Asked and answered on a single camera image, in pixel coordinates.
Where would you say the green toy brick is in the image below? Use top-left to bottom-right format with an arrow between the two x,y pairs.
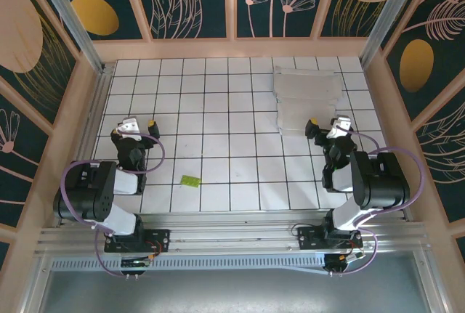
179,174 -> 202,188

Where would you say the grey metal panel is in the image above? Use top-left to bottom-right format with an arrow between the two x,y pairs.
39,271 -> 428,313

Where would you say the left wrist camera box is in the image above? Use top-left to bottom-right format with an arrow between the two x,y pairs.
118,117 -> 142,142

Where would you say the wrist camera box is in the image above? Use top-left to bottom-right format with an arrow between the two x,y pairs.
118,117 -> 142,142
326,115 -> 352,139

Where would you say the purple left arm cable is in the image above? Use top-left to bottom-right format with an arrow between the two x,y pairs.
60,133 -> 166,277

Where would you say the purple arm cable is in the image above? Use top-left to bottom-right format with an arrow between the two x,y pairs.
336,126 -> 426,277
60,133 -> 166,277

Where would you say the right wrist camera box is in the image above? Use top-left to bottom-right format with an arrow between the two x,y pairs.
326,115 -> 352,139

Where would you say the aluminium side rail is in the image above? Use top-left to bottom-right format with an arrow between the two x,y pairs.
78,64 -> 116,219

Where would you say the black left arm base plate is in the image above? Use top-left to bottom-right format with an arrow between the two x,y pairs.
104,228 -> 171,254

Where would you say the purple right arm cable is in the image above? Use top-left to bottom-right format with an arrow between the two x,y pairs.
336,126 -> 426,277

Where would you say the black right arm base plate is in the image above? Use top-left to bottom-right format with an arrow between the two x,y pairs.
296,224 -> 364,252

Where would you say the black electronics board with wires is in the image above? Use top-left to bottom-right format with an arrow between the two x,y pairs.
119,254 -> 152,280
324,251 -> 366,277

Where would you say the aluminium frame post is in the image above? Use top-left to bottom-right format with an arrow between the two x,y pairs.
28,0 -> 107,74
359,0 -> 435,70

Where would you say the aluminium mounting rail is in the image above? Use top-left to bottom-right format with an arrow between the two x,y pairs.
34,211 -> 432,256

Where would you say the slotted grey cable duct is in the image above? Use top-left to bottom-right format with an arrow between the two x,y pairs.
49,256 -> 328,272

